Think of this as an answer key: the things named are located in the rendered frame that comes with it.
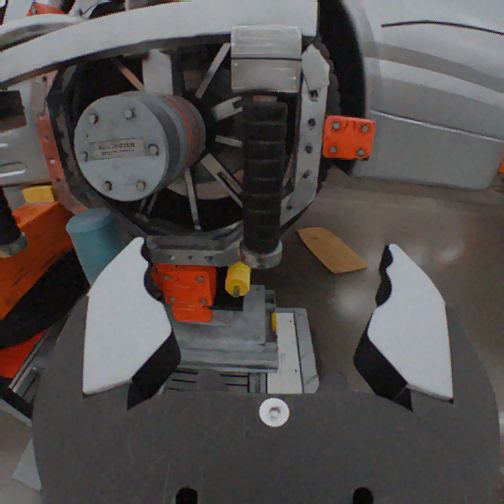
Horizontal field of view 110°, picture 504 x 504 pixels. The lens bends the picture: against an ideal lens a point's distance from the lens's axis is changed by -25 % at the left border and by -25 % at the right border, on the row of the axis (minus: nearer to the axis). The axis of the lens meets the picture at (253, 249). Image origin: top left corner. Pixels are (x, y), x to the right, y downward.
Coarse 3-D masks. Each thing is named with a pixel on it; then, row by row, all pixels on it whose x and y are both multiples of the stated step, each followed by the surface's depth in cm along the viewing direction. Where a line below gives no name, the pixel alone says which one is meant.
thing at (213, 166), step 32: (96, 64) 38; (128, 64) 47; (96, 96) 45; (192, 96) 42; (288, 128) 55; (288, 160) 48; (160, 192) 54; (192, 192) 53; (160, 224) 58; (192, 224) 61; (224, 224) 57
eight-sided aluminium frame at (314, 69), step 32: (96, 0) 24; (192, 0) 29; (320, 64) 30; (32, 96) 31; (64, 96) 36; (320, 96) 33; (64, 128) 39; (320, 128) 36; (64, 160) 40; (64, 192) 42; (288, 192) 43; (128, 224) 51; (160, 256) 50; (192, 256) 52; (224, 256) 50
